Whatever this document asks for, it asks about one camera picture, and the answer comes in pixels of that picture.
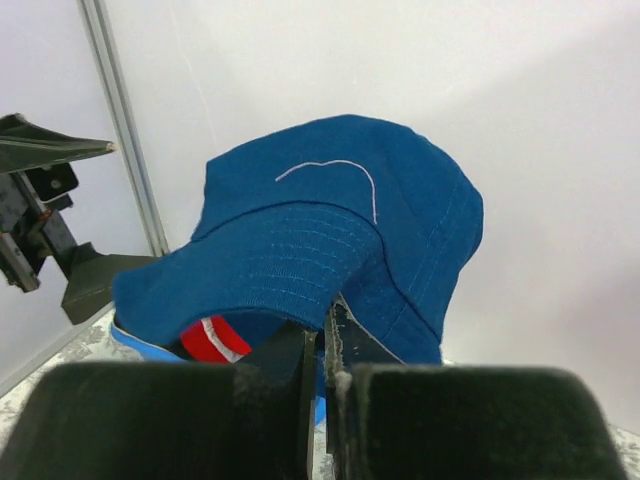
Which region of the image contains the blue plastic bin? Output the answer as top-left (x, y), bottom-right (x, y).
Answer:
top-left (110, 320), bottom-right (326, 425)

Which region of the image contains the floral table mat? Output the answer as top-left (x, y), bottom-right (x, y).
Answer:
top-left (1, 310), bottom-right (639, 479)

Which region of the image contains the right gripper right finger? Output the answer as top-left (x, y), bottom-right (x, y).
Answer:
top-left (324, 299), bottom-right (626, 479)

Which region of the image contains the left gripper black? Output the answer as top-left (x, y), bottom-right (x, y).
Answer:
top-left (1, 113), bottom-right (157, 325)

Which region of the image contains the navy blue hat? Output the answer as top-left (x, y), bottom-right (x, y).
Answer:
top-left (112, 115), bottom-right (484, 364)

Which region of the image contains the left aluminium frame post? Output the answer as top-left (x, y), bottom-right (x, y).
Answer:
top-left (77, 0), bottom-right (169, 256)

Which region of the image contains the red cap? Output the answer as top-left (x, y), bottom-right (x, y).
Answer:
top-left (180, 316), bottom-right (252, 364)

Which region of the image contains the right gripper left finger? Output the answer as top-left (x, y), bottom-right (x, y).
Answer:
top-left (1, 324), bottom-right (316, 479)

